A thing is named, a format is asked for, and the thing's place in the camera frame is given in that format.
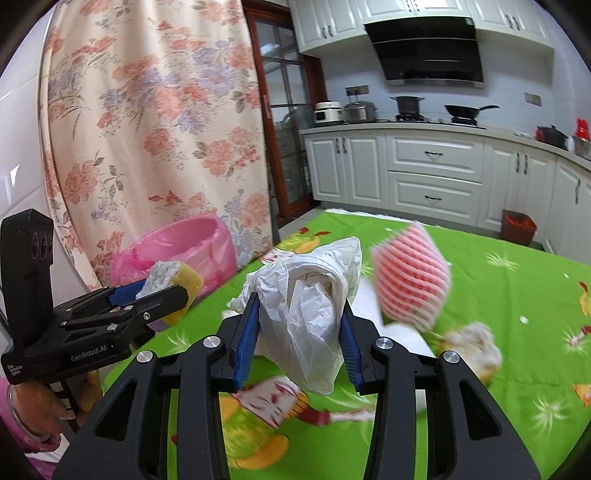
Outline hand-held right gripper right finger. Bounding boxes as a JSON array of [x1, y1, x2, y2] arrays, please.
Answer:
[[339, 305, 541, 480]]

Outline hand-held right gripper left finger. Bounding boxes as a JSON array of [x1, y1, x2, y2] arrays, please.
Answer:
[[55, 292, 262, 480]]

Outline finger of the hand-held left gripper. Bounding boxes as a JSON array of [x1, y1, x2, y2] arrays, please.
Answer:
[[60, 282, 151, 320], [60, 285, 195, 344]]

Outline yellow sponge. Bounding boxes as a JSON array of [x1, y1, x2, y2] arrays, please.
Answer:
[[135, 261, 205, 328]]

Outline white plastic bag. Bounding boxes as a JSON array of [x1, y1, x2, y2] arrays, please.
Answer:
[[228, 236, 363, 396]]

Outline pink trash bin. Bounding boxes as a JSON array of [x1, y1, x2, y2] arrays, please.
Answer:
[[110, 216, 238, 332]]

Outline pink fruit foam net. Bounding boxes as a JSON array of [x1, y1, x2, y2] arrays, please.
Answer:
[[372, 222, 452, 332]]

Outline person's left forearm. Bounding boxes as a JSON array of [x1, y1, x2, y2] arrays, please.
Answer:
[[0, 378, 63, 480]]

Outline person's left hand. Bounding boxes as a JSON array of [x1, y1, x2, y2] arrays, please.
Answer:
[[13, 370, 103, 438]]

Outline large white foam block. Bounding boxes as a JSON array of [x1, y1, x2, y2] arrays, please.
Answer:
[[379, 322, 438, 360]]

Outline tan crumpled paper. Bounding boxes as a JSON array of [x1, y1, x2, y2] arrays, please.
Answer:
[[436, 322, 503, 386]]

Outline green printed tablecloth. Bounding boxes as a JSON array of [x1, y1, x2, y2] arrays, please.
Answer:
[[102, 208, 591, 480]]

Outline floral curtain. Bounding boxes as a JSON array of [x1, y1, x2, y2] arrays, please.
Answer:
[[39, 0, 278, 287]]

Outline white base cabinets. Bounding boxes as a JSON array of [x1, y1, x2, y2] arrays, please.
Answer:
[[300, 129, 591, 259]]

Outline red floor bin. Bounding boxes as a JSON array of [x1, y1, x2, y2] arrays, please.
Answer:
[[502, 209, 539, 245]]

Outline brown wooden glass door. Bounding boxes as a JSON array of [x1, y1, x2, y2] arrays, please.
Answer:
[[242, 0, 329, 227]]

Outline steel pressure cooker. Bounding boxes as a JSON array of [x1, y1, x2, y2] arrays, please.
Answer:
[[342, 100, 378, 123]]

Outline white rice cooker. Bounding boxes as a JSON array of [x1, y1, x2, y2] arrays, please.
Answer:
[[314, 100, 343, 124]]

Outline black gas stove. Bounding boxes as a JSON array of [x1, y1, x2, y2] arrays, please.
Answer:
[[394, 114, 488, 129]]

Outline black cooking pot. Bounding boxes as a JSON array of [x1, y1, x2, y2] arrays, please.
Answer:
[[390, 95, 426, 116]]

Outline black wok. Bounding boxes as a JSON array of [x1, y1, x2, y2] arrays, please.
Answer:
[[444, 104, 500, 121]]

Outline red and black pot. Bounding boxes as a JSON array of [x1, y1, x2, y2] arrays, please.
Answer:
[[536, 124, 568, 148]]

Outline black range hood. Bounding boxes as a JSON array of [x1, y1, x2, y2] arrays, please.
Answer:
[[364, 17, 485, 88]]

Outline silver bracelet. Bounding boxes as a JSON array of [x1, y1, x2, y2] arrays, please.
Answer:
[[8, 387, 49, 440]]

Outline white wall cabinets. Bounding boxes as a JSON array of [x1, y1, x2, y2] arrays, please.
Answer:
[[286, 0, 555, 54]]

